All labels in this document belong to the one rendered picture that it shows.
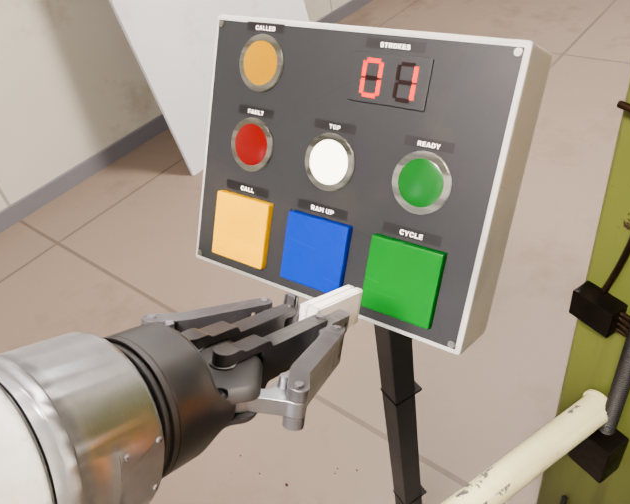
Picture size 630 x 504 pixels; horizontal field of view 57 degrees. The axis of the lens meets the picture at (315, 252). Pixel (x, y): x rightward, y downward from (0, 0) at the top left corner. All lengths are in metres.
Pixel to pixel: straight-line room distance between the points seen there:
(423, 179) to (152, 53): 2.20
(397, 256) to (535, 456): 0.42
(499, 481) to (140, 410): 0.66
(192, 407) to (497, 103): 0.36
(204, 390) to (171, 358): 0.02
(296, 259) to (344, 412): 1.11
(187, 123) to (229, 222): 2.09
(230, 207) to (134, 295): 1.59
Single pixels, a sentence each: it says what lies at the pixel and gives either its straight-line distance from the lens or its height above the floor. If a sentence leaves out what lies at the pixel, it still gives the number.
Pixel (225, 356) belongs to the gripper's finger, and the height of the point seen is 1.16.
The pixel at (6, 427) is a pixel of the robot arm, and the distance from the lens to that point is 0.24.
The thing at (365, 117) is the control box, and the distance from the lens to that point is 0.56.
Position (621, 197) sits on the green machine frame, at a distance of 0.75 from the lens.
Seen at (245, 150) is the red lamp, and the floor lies 1.08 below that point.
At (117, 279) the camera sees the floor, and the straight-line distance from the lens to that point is 2.33.
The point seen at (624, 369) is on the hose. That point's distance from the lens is 0.86.
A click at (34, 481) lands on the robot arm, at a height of 1.22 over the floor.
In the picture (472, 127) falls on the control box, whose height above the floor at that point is 1.14.
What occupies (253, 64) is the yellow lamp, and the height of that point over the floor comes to 1.16.
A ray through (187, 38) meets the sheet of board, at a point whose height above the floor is 0.53.
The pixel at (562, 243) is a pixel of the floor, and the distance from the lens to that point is 2.17.
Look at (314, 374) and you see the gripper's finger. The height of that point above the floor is 1.13.
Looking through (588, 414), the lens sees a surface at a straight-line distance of 0.93.
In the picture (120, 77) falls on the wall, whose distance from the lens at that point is 3.07.
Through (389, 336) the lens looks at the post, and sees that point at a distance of 0.82.
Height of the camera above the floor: 1.40
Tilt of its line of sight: 40 degrees down
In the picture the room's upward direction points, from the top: 11 degrees counter-clockwise
